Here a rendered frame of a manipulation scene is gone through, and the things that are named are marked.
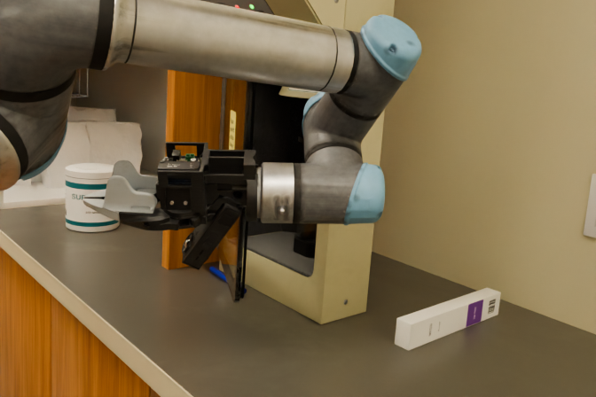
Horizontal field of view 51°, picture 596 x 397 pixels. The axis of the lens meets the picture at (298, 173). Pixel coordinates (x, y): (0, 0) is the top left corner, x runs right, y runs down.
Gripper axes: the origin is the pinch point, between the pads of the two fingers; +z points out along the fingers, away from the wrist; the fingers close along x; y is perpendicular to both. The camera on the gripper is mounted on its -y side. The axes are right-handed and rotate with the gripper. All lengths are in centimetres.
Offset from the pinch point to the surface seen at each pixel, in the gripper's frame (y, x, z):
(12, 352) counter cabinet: -78, -47, 41
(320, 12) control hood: 16.1, -28.2, -28.9
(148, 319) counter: -31.4, -11.9, -1.9
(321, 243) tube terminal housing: -20.2, -18.4, -30.5
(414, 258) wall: -47, -48, -56
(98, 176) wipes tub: -36, -63, 19
